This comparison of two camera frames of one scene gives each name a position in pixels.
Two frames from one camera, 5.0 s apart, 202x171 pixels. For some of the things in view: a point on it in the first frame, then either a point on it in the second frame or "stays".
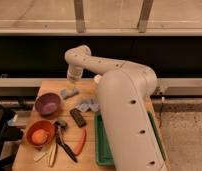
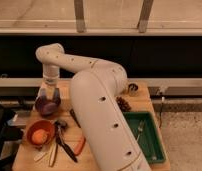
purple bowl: (47, 104) stays
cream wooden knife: (53, 154) stays
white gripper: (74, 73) to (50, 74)
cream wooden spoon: (38, 155) stays
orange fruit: (39, 136) stays
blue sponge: (68, 92) to (49, 99)
